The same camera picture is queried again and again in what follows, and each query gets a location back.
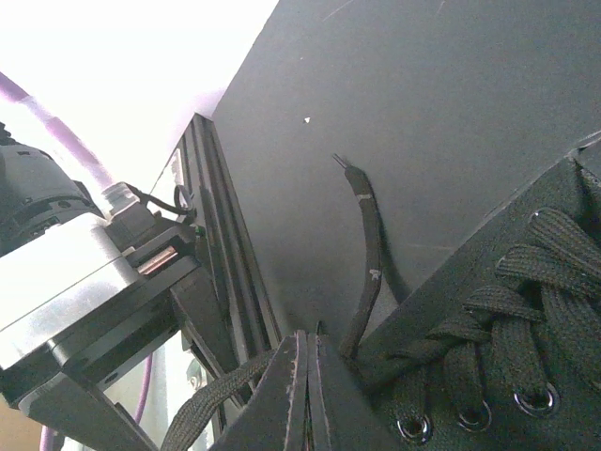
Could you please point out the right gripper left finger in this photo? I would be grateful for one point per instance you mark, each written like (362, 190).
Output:
(274, 418)

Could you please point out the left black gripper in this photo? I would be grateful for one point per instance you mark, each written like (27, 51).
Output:
(71, 399)

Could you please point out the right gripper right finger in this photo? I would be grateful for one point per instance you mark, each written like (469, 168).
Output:
(339, 416)

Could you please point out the black sneaker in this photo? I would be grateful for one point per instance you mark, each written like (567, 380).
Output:
(500, 348)

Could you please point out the black shoelace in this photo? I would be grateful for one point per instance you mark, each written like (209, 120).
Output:
(195, 414)

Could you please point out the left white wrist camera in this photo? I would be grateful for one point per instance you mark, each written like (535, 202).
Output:
(86, 286)

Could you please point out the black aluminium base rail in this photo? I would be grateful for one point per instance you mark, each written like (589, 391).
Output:
(247, 313)

